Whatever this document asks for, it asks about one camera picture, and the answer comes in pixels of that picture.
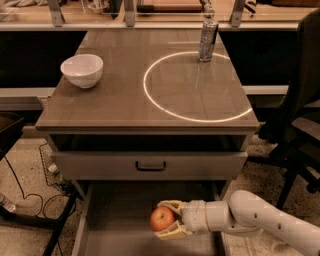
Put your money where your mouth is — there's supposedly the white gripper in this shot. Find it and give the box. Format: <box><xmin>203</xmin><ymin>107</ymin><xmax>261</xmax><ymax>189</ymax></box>
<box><xmin>155</xmin><ymin>200</ymin><xmax>208</xmax><ymax>240</ymax></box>

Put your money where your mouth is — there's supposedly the red apple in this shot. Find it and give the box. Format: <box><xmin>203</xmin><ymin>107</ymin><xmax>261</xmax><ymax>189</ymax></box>
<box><xmin>150</xmin><ymin>206</ymin><xmax>175</xmax><ymax>232</ymax></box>

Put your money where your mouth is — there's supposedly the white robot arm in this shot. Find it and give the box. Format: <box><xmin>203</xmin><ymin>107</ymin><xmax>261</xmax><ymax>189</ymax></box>
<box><xmin>150</xmin><ymin>190</ymin><xmax>320</xmax><ymax>256</ymax></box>

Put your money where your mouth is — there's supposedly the open grey middle drawer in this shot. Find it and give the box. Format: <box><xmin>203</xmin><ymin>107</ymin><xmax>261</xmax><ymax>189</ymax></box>
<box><xmin>72</xmin><ymin>181</ymin><xmax>226</xmax><ymax>256</ymax></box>

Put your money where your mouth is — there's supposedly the grey drawer cabinet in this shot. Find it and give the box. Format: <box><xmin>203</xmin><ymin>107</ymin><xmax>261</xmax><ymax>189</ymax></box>
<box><xmin>34</xmin><ymin>29</ymin><xmax>261</xmax><ymax>256</ymax></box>

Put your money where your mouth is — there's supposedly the closed grey top drawer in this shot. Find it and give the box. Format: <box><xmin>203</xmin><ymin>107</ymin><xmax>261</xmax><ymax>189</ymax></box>
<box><xmin>53</xmin><ymin>151</ymin><xmax>247</xmax><ymax>181</ymax></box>

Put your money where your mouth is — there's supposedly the black office chair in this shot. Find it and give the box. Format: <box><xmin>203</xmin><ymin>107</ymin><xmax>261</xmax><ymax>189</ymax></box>
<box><xmin>248</xmin><ymin>8</ymin><xmax>320</xmax><ymax>209</ymax></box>

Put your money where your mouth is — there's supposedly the plastic bottle on floor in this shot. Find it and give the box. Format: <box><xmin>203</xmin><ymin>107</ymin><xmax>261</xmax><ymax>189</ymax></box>
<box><xmin>0</xmin><ymin>193</ymin><xmax>16</xmax><ymax>213</ymax></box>

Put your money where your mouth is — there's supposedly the white ceramic bowl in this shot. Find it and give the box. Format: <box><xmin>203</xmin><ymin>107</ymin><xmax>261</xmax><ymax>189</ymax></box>
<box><xmin>60</xmin><ymin>54</ymin><xmax>104</xmax><ymax>88</ymax></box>

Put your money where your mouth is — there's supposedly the silver drink can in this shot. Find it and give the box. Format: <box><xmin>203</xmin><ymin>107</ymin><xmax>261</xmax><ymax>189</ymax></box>
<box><xmin>198</xmin><ymin>19</ymin><xmax>218</xmax><ymax>62</ymax></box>

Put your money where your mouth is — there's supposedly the black drawer handle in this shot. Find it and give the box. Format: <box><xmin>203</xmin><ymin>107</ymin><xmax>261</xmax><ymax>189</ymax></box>
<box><xmin>135</xmin><ymin>161</ymin><xmax>167</xmax><ymax>172</ymax></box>

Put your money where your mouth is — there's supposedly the wire mesh basket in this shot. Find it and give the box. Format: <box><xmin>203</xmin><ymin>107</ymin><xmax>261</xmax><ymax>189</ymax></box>
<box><xmin>39</xmin><ymin>143</ymin><xmax>72</xmax><ymax>194</ymax></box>

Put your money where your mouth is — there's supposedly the black floor cable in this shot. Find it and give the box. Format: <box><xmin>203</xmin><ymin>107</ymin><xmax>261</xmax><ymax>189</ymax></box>
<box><xmin>2</xmin><ymin>154</ymin><xmax>76</xmax><ymax>219</ymax></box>

